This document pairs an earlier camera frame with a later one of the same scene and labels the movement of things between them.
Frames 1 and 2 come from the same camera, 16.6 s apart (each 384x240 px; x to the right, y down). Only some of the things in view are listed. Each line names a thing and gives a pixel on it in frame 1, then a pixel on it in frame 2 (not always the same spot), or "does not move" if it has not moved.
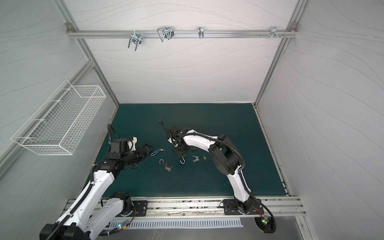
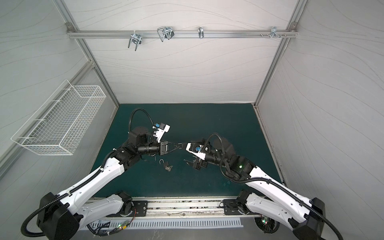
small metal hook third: (201, 32) does not move
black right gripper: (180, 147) → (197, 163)
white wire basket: (56, 127) does not move
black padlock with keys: (166, 165) does not move
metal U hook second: (167, 32) does not move
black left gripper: (142, 155) → (163, 147)
